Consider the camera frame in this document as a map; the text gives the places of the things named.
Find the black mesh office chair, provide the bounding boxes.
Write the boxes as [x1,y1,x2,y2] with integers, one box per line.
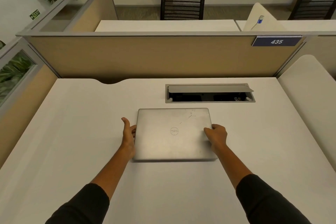
[160,0,206,20]
[288,0,336,20]

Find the blue desk number sign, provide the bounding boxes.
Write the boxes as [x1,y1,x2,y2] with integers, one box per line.
[251,36,303,47]

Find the white curved desk divider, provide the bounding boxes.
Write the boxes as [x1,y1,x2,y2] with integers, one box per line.
[242,2,288,32]
[277,54,336,172]

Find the person's left hand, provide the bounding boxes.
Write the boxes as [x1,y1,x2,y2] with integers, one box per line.
[121,117,137,158]

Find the person's right hand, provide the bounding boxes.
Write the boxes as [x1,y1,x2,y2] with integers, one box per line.
[204,124,228,153]

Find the person's left forearm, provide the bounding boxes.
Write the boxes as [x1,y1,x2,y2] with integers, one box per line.
[45,146,135,224]

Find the glass-topped side partition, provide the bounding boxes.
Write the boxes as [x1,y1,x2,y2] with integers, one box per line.
[0,36,62,169]
[27,0,118,33]

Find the beige cubicle partition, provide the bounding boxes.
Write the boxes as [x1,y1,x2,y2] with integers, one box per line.
[16,31,336,85]

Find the silver laptop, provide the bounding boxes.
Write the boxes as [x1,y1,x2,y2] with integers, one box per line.
[132,108,219,161]

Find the grey desk cable box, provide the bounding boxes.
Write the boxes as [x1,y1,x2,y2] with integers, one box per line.
[165,83,256,104]

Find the person's right forearm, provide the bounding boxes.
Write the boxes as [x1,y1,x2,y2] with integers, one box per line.
[212,145,312,224]

